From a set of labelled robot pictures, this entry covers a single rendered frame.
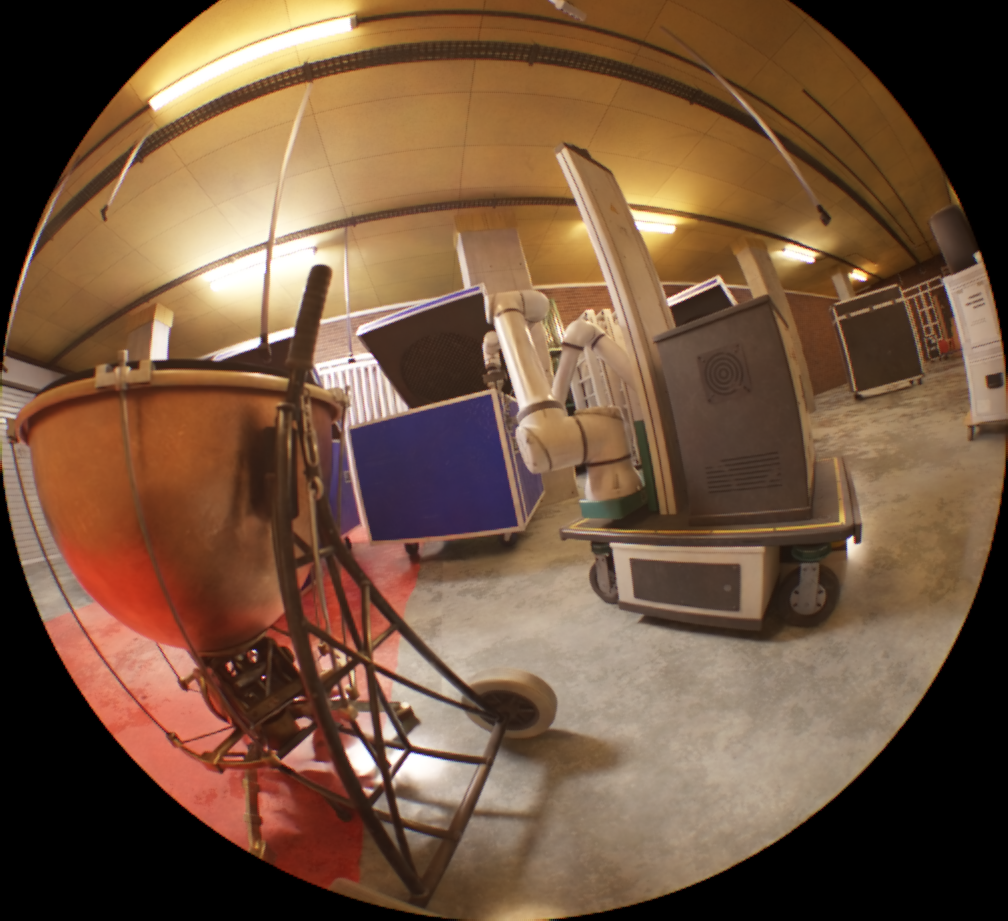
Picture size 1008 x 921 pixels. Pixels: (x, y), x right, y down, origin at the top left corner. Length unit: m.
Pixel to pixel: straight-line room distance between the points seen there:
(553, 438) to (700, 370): 0.45
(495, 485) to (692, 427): 1.23
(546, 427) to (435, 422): 1.08
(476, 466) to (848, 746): 1.89
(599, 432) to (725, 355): 0.43
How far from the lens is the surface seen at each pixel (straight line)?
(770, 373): 0.84
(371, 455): 2.18
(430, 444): 1.97
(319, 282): 0.43
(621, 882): 0.66
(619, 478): 1.03
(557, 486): 3.27
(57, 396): 0.48
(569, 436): 0.98
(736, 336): 0.86
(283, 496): 0.39
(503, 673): 0.73
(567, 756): 0.80
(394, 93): 2.94
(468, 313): 2.44
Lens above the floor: 0.64
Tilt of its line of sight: 5 degrees up
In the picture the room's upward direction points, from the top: 12 degrees counter-clockwise
